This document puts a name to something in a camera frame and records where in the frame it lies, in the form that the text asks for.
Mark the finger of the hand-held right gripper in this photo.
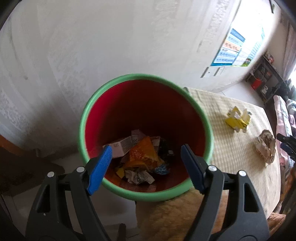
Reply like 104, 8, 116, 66
280, 143, 296, 161
276, 133, 296, 145

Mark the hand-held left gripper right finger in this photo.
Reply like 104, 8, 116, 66
180, 144, 271, 241

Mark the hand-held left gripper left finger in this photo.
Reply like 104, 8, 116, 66
25, 145, 113, 241

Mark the grey milk carton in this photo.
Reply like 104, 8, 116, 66
103, 136, 135, 158

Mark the dark shiny wrapper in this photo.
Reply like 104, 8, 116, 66
158, 138, 176, 163

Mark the white wrapper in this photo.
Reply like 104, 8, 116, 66
125, 169, 155, 185

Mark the orange plastic bag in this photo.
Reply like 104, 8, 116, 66
125, 136, 163, 172

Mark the red bin with green rim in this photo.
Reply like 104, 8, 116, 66
79, 74, 213, 202

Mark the crumpled brown paper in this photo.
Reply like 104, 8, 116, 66
258, 129, 276, 149

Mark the bed with quilts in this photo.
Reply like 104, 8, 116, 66
273, 93, 296, 167

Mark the crumpled brown paper wrapper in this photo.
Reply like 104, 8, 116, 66
255, 138, 275, 164

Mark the blue wrapper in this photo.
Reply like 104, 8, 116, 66
154, 163, 171, 176

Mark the grey crumpled scrap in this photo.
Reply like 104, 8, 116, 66
131, 129, 145, 145

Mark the crushed yellow drink carton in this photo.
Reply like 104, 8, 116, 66
226, 106, 252, 133

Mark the tan fluffy cushion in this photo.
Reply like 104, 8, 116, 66
136, 187, 232, 241
268, 213, 287, 235

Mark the black metal shelf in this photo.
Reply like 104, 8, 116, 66
245, 53, 287, 103

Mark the dark wooden furniture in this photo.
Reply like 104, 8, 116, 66
0, 134, 65, 193

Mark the large white wall switch plate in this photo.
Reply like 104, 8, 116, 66
201, 66, 218, 78

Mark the white and green wall poster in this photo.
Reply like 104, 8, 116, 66
233, 27, 265, 67

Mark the blue wall poster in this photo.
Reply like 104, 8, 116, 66
211, 28, 245, 66

